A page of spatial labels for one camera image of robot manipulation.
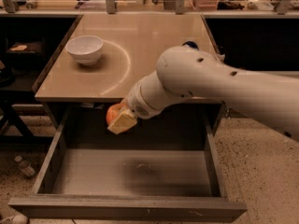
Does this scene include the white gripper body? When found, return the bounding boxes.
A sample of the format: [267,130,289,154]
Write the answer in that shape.
[123,82,159,119]

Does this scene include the orange fruit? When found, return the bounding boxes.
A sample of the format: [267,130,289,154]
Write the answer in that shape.
[106,104,120,124]

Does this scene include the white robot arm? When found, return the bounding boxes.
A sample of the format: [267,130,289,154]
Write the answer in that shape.
[107,46,299,141]

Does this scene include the grey counter cabinet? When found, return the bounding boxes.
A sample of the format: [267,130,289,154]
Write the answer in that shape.
[36,12,221,125]

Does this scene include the grey open drawer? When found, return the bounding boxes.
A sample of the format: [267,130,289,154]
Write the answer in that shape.
[9,104,247,223]

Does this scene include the white ceramic bowl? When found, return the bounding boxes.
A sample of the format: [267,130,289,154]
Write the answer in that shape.
[65,35,104,65]

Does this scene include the blue Pepsi soda can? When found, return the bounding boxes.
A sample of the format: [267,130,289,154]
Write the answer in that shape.
[182,41,199,50]

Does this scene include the black side stand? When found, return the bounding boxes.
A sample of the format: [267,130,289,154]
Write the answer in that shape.
[0,46,52,145]

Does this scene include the small jar on floor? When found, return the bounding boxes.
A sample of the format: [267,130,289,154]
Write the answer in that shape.
[15,155,36,177]

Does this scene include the white shoe on floor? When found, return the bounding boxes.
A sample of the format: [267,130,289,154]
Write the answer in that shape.
[0,215,28,224]

